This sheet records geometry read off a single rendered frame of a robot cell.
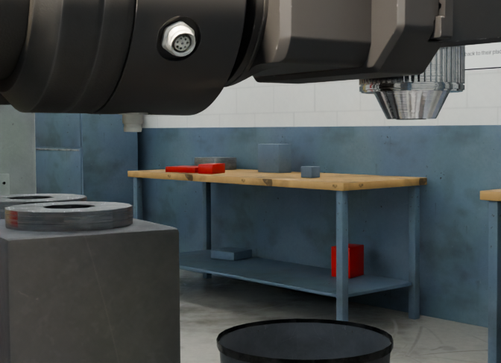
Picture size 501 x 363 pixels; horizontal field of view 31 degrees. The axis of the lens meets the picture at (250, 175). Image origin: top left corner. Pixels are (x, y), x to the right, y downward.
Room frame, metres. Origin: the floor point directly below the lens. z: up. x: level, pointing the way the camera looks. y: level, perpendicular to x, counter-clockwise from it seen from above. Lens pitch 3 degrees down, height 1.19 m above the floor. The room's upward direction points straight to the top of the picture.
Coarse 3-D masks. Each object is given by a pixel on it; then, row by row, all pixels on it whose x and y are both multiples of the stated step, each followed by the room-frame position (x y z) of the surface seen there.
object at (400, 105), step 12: (384, 96) 0.40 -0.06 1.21; (396, 96) 0.39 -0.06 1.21; (408, 96) 0.39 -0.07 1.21; (420, 96) 0.39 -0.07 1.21; (432, 96) 0.39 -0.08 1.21; (444, 96) 0.40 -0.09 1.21; (384, 108) 0.40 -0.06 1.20; (396, 108) 0.40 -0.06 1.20; (408, 108) 0.39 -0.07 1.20; (420, 108) 0.39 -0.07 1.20; (432, 108) 0.40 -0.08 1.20
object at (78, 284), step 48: (0, 240) 0.57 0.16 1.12; (48, 240) 0.57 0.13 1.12; (96, 240) 0.59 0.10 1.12; (144, 240) 0.60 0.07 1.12; (0, 288) 0.57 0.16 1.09; (48, 288) 0.57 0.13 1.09; (96, 288) 0.59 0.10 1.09; (144, 288) 0.60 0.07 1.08; (0, 336) 0.58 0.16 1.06; (48, 336) 0.57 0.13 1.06; (96, 336) 0.59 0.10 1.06; (144, 336) 0.60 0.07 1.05
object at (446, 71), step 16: (448, 48) 0.39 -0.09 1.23; (464, 48) 0.40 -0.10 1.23; (432, 64) 0.38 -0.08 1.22; (448, 64) 0.39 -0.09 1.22; (464, 64) 0.40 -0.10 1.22; (368, 80) 0.40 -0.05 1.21; (384, 80) 0.39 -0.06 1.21; (400, 80) 0.39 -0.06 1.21; (416, 80) 0.38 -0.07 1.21; (432, 80) 0.38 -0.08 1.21; (448, 80) 0.39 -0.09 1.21; (464, 80) 0.40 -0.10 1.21
